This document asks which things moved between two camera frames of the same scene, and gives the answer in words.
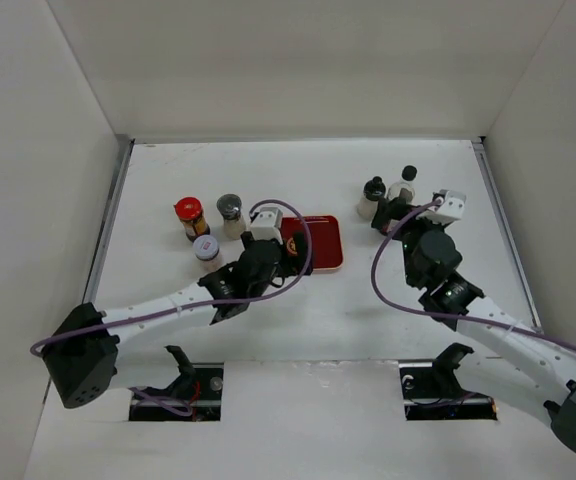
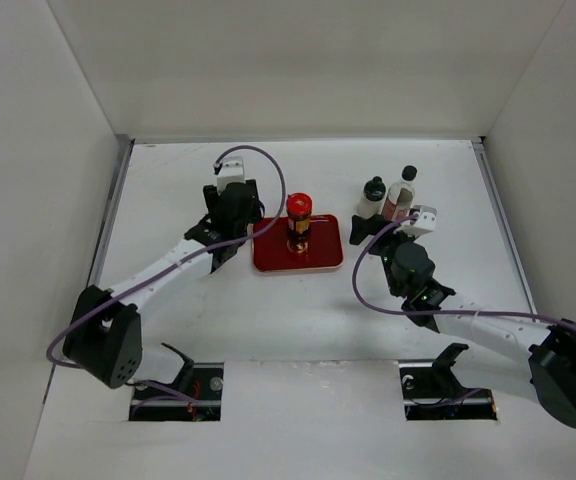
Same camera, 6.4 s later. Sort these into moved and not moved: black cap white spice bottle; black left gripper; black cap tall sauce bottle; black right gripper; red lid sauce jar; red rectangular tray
Moved: red lid sauce jar; black right gripper; black left gripper
Not moved: red rectangular tray; black cap white spice bottle; black cap tall sauce bottle
